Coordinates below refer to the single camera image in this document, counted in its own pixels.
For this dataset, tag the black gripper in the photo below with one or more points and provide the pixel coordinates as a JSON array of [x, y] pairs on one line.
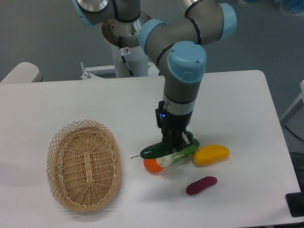
[[173, 129]]

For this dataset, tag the dark green cucumber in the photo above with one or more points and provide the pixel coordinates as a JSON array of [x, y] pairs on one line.
[[156, 150]]

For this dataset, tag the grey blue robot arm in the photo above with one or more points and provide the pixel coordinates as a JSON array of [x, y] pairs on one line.
[[176, 50]]

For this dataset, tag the green bok choy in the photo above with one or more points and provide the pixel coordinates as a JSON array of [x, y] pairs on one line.
[[169, 159]]

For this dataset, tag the orange carrot piece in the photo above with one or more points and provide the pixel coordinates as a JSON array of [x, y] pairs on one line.
[[152, 166]]

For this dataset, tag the yellow bell pepper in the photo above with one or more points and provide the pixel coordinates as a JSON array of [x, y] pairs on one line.
[[210, 154]]

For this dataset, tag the purple sweet potato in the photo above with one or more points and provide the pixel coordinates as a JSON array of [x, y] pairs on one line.
[[200, 185]]

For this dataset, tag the woven wicker basket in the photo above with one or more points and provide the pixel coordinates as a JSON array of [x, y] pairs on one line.
[[83, 166]]

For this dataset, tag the white furniture at right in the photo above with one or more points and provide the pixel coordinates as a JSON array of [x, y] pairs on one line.
[[294, 107]]

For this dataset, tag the black device at edge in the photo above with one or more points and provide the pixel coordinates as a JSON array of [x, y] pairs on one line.
[[295, 203]]

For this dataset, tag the white chair back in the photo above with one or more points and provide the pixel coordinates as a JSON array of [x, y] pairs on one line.
[[24, 72]]

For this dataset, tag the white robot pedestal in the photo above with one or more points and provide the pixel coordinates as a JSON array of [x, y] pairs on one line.
[[128, 57]]

